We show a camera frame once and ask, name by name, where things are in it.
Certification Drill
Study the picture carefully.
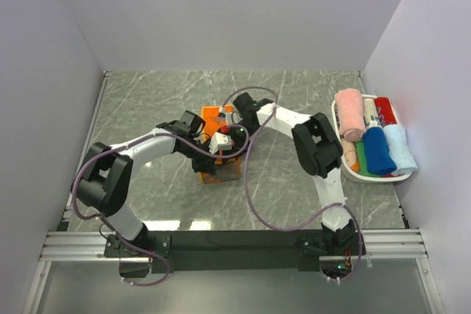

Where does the aluminium frame rail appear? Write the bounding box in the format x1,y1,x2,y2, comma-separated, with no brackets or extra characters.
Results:
23,229,445,313

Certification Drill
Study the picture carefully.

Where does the red rolled towel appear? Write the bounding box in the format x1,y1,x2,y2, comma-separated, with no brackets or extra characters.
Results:
374,96,397,127

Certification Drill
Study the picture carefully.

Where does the cream patterned rolled towel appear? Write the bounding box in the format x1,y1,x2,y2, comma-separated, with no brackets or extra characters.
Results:
364,99,381,129

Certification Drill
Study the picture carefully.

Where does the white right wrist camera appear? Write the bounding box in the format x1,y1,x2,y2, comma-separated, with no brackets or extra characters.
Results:
217,104,241,125

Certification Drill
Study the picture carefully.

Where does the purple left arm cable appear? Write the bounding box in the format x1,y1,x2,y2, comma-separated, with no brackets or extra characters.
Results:
71,122,251,286

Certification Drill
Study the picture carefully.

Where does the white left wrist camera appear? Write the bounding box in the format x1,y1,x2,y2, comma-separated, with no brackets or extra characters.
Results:
209,132,233,154

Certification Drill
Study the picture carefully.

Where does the white towel basket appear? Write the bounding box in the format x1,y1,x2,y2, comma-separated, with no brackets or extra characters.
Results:
331,94,412,183

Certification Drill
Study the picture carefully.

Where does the light blue rolled towel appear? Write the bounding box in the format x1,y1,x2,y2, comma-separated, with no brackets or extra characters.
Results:
383,124,417,176

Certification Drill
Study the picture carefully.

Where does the dark blue rolled towel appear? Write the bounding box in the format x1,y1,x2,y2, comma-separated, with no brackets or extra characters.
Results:
362,126,397,176

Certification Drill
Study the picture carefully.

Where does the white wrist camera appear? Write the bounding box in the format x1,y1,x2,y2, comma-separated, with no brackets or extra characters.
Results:
217,104,241,125
209,132,233,154

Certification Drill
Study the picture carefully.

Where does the green rolled towel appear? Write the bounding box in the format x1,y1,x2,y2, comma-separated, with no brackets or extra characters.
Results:
354,141,379,178

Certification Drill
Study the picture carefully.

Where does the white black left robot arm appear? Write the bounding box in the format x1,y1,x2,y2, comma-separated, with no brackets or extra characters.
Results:
71,110,214,257

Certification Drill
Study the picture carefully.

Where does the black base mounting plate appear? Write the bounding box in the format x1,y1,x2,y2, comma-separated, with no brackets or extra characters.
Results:
104,229,366,279

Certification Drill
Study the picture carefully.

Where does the pink rolled towel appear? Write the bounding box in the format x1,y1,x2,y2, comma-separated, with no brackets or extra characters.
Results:
334,88,366,142

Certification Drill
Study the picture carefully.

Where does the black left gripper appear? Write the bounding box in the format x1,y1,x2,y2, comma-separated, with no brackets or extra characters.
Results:
180,138,220,175

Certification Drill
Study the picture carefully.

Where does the grey orange giraffe towel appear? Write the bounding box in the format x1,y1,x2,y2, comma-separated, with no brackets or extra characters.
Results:
199,106,242,184

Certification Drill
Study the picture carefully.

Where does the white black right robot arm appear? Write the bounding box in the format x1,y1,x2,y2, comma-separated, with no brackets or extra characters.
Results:
229,88,364,254

